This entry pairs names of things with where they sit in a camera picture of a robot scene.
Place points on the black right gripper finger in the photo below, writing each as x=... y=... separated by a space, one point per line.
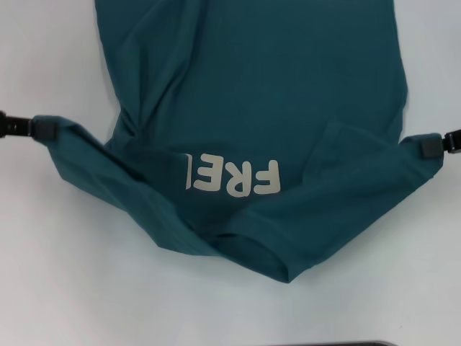
x=437 y=147

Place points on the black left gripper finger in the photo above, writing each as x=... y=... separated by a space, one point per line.
x=25 y=127

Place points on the teal T-shirt with white print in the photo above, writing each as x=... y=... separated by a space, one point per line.
x=252 y=90

